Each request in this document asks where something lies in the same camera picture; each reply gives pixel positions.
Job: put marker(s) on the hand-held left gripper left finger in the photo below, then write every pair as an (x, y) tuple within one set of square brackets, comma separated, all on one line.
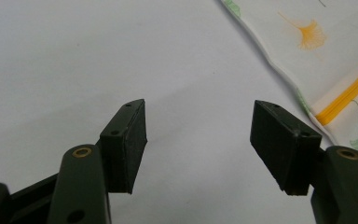
[(122, 149)]

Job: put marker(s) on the white leaf-print zipper cloth bag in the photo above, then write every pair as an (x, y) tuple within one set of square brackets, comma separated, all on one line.
[(338, 71)]

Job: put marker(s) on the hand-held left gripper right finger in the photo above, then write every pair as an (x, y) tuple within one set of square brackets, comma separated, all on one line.
[(282, 146)]

